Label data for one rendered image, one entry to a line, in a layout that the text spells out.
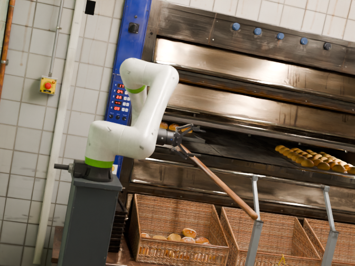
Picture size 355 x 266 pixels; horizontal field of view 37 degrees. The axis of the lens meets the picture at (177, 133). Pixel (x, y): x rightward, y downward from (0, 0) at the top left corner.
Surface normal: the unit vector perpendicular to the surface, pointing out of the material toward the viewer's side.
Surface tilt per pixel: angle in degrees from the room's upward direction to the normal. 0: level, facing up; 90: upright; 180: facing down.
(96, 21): 90
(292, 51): 90
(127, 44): 90
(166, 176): 70
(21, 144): 90
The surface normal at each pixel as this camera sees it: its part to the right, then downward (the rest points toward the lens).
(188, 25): 0.19, 0.19
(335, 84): 0.22, -0.18
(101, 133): -0.17, 0.08
